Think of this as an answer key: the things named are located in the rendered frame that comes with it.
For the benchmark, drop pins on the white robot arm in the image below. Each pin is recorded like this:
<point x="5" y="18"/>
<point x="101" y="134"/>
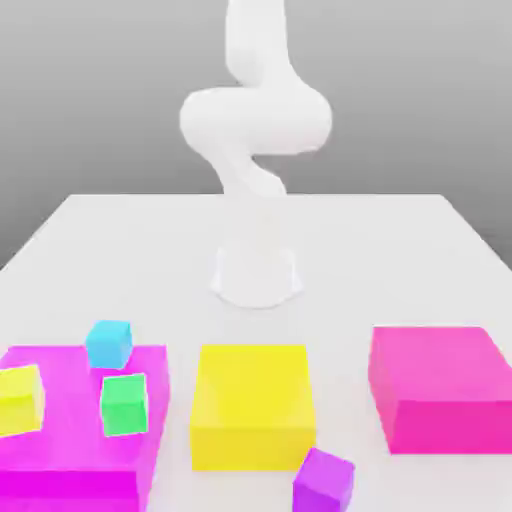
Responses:
<point x="256" y="120"/>

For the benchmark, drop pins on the small cyan cube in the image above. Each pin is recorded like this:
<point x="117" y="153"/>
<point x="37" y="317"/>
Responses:
<point x="108" y="344"/>

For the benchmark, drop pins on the small green cube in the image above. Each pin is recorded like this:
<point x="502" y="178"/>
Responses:
<point x="124" y="404"/>

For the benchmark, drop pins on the small purple cube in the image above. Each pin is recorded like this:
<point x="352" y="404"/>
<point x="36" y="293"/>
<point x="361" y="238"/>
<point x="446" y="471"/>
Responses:
<point x="322" y="482"/>

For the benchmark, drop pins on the small yellow cube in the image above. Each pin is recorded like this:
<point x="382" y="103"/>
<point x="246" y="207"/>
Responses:
<point x="18" y="400"/>

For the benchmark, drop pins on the large yellow box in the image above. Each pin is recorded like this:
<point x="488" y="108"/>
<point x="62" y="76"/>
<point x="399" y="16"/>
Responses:
<point x="252" y="400"/>

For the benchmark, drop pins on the large pink box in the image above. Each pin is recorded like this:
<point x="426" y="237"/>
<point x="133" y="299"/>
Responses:
<point x="440" y="384"/>

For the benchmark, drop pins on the large magenta box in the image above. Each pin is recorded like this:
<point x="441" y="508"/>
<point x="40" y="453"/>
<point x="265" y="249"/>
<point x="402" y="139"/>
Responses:
<point x="72" y="452"/>

